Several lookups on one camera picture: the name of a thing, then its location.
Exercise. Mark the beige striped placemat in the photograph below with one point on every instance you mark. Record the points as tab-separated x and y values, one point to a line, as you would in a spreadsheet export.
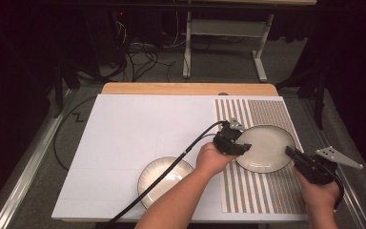
267	111

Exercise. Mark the white board sheet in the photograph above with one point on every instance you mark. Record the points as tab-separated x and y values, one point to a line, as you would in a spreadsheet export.
124	133

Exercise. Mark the aluminium floor rail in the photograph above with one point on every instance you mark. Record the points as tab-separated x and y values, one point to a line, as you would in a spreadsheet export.
22	181
352	197

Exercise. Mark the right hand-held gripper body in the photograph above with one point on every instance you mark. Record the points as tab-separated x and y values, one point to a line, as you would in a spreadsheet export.
317	168

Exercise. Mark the white ribbed plate dark rim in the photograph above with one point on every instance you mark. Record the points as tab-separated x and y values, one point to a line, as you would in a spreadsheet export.
267	149
154	173

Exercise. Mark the person's left hand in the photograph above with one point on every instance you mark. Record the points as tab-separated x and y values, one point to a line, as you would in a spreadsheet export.
211	159

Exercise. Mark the black metal stand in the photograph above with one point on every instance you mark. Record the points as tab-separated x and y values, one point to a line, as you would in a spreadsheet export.
319	95
58	92

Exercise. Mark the person's right hand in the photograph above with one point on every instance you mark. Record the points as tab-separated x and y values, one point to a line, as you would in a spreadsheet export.
319	197

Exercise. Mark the white metal desk frame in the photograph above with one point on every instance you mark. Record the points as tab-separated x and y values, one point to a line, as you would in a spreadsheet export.
225	28

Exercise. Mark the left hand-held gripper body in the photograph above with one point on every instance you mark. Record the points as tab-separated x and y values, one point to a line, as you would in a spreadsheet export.
227	141

